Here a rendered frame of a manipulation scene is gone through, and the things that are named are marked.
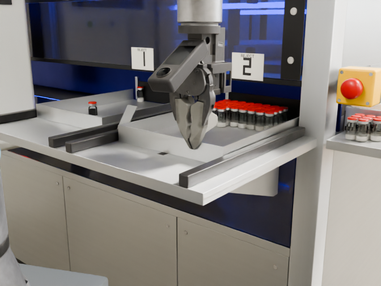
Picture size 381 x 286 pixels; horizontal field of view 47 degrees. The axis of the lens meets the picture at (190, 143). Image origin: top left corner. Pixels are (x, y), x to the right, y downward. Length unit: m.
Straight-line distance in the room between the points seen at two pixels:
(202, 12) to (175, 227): 0.73
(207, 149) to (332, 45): 0.35
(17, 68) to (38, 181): 0.49
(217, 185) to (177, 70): 0.19
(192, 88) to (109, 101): 0.63
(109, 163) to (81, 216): 0.87
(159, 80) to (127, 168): 0.17
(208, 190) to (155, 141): 0.23
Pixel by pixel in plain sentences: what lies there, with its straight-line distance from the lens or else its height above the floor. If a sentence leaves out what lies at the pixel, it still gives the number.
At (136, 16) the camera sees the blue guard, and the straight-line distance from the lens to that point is 1.25.
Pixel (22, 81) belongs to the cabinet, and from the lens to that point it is 1.55.
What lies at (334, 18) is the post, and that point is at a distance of 0.94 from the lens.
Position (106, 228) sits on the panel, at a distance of 1.54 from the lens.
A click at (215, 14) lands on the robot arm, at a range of 0.73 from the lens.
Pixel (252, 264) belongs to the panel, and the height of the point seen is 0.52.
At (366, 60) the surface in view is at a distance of 1.15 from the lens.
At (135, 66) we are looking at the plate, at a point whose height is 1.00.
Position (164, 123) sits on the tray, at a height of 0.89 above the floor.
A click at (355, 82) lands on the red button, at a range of 0.89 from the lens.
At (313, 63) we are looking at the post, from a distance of 0.95.
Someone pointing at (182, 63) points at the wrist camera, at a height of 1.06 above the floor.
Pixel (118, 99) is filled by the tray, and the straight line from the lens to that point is 1.36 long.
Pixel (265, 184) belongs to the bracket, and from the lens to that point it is 0.99.
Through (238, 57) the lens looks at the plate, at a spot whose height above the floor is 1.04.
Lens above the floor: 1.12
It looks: 16 degrees down
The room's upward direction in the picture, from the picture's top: straight up
